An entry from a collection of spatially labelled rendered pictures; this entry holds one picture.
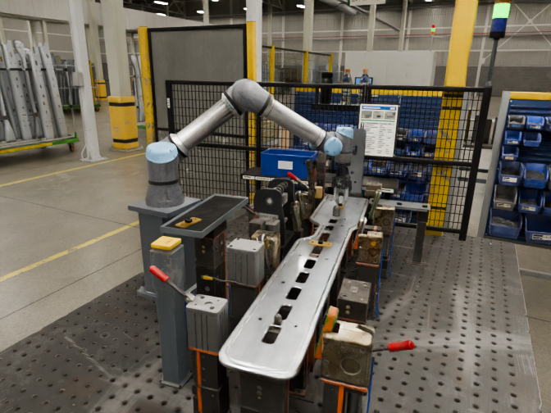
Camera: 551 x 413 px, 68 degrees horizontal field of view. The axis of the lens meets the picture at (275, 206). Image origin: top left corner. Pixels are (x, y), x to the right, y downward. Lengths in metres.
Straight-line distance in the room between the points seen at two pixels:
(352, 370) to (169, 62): 3.59
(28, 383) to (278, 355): 0.84
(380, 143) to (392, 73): 5.76
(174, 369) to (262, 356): 0.43
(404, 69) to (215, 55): 4.88
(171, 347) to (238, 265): 0.30
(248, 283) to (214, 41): 2.89
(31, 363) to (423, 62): 7.44
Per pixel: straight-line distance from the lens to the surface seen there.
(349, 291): 1.17
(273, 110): 1.60
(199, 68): 3.94
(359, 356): 0.95
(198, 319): 1.04
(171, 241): 1.15
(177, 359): 1.30
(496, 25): 2.41
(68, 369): 1.53
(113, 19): 9.06
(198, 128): 1.72
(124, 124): 9.02
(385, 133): 2.41
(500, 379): 1.55
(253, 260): 1.20
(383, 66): 8.17
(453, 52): 2.43
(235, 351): 0.98
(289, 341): 1.01
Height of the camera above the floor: 1.60
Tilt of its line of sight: 18 degrees down
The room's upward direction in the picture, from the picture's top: 1 degrees clockwise
